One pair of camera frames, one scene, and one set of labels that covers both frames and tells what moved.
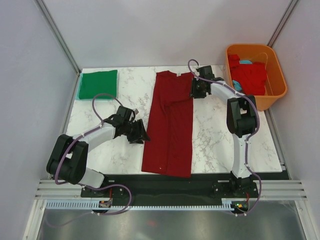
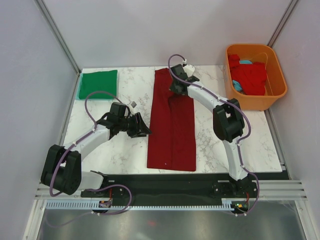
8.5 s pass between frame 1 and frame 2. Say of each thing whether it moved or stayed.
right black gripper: moved
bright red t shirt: stayed
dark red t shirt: stayed
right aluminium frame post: stayed
